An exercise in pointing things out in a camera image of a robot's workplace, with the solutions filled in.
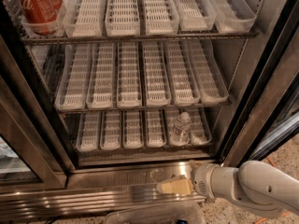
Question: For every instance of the clear tray under cola can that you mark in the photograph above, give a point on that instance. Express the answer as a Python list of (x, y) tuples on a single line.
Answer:
[(46, 22)]

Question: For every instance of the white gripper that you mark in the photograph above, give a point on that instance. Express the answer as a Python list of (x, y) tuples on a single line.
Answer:
[(203, 179)]

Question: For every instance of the stainless steel fridge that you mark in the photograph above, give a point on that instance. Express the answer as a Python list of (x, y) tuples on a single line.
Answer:
[(42, 176)]

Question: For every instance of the clear plastic bin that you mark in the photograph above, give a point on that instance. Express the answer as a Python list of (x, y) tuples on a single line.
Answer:
[(188, 212)]

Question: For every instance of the bottom wire shelf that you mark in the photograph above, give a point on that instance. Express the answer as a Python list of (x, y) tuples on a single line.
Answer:
[(123, 153)]

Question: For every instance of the wire shelf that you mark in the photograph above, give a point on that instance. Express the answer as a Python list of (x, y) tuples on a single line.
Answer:
[(123, 153), (86, 109), (38, 41)]

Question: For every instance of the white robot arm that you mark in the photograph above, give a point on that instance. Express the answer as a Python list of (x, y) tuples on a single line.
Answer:
[(255, 186)]

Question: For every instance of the top wire shelf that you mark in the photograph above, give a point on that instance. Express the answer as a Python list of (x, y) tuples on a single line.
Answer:
[(38, 41)]

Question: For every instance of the clear plastic water bottle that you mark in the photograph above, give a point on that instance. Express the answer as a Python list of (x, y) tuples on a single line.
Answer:
[(181, 129)]

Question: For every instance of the middle wire shelf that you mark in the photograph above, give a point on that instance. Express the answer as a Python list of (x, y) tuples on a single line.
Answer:
[(86, 109)]

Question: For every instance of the glass fridge door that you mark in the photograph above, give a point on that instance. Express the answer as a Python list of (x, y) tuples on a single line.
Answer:
[(262, 81)]

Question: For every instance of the red cola can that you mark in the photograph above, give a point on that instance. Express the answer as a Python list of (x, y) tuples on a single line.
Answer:
[(40, 11)]

